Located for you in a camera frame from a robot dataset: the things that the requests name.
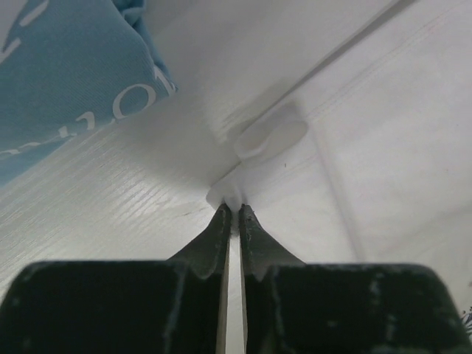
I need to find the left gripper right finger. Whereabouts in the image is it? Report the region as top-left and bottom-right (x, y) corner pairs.
(238, 205), (471, 353)

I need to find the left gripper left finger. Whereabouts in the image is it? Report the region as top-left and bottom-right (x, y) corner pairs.
(1, 205), (232, 353)

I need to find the white t shirt flower print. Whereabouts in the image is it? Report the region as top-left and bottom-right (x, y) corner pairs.
(212, 1), (471, 327)

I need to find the folded blue printed t shirt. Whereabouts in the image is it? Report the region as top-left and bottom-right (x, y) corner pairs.
(1, 1), (176, 184)

